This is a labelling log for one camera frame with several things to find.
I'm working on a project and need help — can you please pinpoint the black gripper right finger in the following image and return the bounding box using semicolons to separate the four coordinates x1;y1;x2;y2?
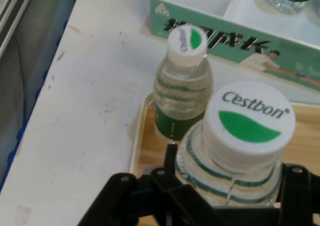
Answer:
276;162;320;226

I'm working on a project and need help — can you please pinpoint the aluminium wall rail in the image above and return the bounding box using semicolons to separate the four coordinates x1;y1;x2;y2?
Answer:
0;0;39;58

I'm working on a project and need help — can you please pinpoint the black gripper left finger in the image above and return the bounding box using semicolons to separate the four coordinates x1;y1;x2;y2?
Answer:
76;143;219;226

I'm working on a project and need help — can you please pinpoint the wooden tray with cream rim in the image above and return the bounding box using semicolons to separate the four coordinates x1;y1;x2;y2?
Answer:
128;92;320;212

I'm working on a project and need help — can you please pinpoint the white printed cardboard box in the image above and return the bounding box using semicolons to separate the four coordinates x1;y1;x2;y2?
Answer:
149;0;320;92

